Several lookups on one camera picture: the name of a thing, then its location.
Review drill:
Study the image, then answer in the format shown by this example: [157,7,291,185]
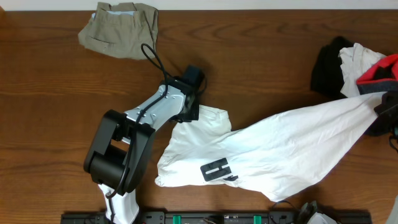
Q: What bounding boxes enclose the white t-shirt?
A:
[155,93,382,202]

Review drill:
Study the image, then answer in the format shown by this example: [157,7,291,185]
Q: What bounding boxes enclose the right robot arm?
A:
[294,91,397,224]

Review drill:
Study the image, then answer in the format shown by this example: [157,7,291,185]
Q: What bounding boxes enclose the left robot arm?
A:
[83,84,199,223]

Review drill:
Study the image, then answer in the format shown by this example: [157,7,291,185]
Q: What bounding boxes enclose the black red garment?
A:
[356,54,397,95]

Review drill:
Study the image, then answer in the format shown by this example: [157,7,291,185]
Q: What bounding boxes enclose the white patterned garment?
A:
[338,43,386,98]

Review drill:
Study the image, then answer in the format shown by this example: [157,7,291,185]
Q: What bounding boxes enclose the folded khaki shorts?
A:
[78,2,159,60]

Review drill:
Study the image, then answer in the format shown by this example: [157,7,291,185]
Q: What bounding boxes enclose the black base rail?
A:
[60,210,373,224]

